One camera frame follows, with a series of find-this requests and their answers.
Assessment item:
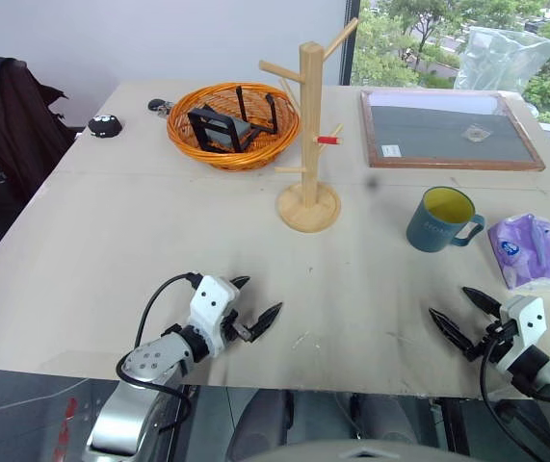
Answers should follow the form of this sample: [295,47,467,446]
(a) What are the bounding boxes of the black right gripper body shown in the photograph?
[463,319,519,364]

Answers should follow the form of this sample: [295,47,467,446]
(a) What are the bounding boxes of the black folding stand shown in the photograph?
[187,85,279,156]

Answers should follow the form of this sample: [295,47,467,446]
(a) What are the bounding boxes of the wooden mug tree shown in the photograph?
[258,17,360,234]

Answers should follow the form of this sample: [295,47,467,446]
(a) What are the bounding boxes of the clear plastic bag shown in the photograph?
[453,25,550,96]

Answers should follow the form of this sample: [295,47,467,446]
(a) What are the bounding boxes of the blue mug yellow inside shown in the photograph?
[405,186,487,253]

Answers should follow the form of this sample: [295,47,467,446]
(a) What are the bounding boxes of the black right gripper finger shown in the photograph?
[428,307,476,356]
[461,286,503,320]

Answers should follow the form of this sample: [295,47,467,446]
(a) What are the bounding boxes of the purple tissue pack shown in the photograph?
[486,212,550,296]

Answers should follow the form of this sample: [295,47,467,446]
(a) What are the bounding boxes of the black window frame post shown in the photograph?
[340,0,363,89]

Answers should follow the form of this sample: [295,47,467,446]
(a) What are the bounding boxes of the black jacket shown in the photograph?
[0,56,77,223]

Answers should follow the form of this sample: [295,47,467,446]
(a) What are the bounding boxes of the wood framed grey board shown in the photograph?
[359,89,547,172]

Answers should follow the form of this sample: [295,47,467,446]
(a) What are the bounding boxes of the orange woven basket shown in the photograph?
[166,82,302,171]

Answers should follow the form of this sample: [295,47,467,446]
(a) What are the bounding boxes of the small black key fob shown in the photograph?
[147,97,176,117]

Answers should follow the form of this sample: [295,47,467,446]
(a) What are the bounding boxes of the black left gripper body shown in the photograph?
[221,309,251,345]

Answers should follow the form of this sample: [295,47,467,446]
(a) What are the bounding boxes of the small clear plastic packet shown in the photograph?
[463,123,490,143]

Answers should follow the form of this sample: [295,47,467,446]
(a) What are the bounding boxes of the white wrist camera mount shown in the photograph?
[188,275,240,358]
[497,295,546,374]

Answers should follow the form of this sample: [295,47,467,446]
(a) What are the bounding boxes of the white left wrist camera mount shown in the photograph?
[188,275,240,358]

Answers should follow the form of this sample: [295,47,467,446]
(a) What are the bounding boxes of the black round gadget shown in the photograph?
[87,114,124,140]

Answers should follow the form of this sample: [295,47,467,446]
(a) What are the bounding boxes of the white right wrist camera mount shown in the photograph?
[497,295,546,374]

